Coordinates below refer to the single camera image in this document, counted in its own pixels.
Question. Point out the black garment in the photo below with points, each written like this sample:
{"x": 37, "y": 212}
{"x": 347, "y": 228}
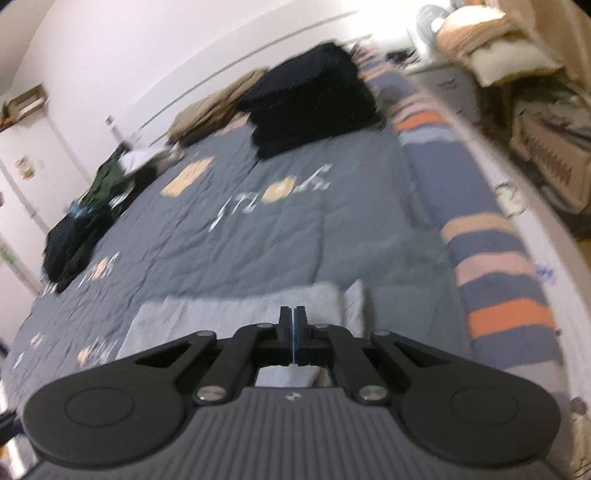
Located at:
{"x": 94, "y": 249}

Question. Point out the grey quilted fish-print blanket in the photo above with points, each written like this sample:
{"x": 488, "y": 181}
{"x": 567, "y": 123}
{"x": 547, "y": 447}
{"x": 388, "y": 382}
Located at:
{"x": 277, "y": 221}

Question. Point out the striped bed sheet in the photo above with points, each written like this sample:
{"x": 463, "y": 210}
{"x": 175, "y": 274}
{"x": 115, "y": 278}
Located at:
{"x": 498, "y": 277}

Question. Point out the white fan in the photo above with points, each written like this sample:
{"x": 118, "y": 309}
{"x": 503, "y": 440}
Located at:
{"x": 429, "y": 23}

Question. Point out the folded brown and beige clothes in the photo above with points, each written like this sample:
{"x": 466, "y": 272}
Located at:
{"x": 207, "y": 110}

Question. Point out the cardboard box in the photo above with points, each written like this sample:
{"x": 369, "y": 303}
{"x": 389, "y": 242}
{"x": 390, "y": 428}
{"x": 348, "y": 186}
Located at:
{"x": 27, "y": 101}

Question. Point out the cartoon door sticker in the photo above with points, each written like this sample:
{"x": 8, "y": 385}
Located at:
{"x": 25, "y": 168}

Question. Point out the white bed headboard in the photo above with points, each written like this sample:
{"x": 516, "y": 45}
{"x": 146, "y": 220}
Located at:
{"x": 207, "y": 83}

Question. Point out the white printed bed sheet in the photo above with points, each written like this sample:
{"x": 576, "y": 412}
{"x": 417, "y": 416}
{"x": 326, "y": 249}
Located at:
{"x": 568, "y": 323}

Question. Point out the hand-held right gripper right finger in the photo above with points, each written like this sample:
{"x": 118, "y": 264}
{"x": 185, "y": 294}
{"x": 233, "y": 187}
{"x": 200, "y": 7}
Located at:
{"x": 301, "y": 332}

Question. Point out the stack of black folded clothes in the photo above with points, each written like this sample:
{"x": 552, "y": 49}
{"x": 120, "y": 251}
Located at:
{"x": 309, "y": 101}

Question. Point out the grey t-shirt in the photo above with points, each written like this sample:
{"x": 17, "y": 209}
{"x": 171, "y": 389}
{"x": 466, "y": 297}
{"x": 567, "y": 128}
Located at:
{"x": 207, "y": 318}

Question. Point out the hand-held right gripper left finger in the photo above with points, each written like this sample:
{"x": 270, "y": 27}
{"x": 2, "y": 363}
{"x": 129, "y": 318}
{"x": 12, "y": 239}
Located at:
{"x": 285, "y": 332}

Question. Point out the patterned storage bag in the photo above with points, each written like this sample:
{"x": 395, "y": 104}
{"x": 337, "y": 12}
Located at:
{"x": 549, "y": 138}

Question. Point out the dark green garment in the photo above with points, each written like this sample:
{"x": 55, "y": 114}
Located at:
{"x": 106, "y": 182}

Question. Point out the white wardrobe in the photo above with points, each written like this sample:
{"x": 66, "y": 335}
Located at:
{"x": 27, "y": 207}

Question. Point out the white folded garment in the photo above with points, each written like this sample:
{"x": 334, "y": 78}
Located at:
{"x": 138, "y": 159}

